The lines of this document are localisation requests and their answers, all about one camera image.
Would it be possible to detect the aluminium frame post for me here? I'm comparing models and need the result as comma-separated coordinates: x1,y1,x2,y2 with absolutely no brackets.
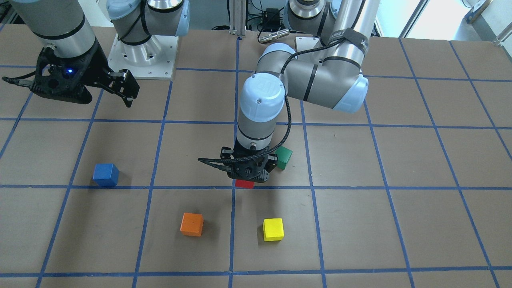
228,0,247,38

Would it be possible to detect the black wrist camera image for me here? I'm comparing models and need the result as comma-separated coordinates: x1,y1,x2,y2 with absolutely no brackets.
3,58,93,104
225,154,278,183

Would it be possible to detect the yellow wooden block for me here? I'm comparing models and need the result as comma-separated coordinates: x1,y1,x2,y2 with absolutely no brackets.
262,218,284,241

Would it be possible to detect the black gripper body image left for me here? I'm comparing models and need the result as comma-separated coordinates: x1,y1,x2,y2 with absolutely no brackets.
36,39,120,94

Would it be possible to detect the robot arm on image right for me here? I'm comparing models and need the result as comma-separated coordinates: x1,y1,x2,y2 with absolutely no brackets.
200,0,379,172

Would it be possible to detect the blue wooden block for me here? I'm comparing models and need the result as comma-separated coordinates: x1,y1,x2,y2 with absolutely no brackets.
92,163,120,187

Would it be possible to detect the white base plate image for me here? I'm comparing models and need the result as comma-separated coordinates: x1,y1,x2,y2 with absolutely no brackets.
295,36,320,52
107,35,180,80

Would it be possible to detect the red wooden block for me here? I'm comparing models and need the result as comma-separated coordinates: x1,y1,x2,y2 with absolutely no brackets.
234,179,255,189

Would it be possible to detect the black wrist camera image left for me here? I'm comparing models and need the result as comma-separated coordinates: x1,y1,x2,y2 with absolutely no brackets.
3,58,93,104

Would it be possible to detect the green wooden block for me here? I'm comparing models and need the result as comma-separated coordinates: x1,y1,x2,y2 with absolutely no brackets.
275,146,293,170

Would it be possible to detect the white base plate image right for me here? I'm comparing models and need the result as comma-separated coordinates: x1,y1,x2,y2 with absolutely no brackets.
295,36,320,52

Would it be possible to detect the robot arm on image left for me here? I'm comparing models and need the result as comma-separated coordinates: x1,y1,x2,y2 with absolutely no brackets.
2,0,190,108

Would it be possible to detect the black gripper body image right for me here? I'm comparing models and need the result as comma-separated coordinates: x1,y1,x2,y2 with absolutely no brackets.
220,144,278,168

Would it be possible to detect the white base plate image left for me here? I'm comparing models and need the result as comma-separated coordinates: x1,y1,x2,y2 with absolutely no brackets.
107,35,180,80

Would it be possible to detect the silver metal cylinder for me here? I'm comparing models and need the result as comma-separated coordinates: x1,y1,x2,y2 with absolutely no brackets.
258,28,290,44

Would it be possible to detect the black wrist camera image right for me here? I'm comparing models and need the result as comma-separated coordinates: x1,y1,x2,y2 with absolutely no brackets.
225,154,278,183

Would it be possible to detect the orange wooden block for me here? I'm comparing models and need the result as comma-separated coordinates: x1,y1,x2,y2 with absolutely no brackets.
180,212,204,237

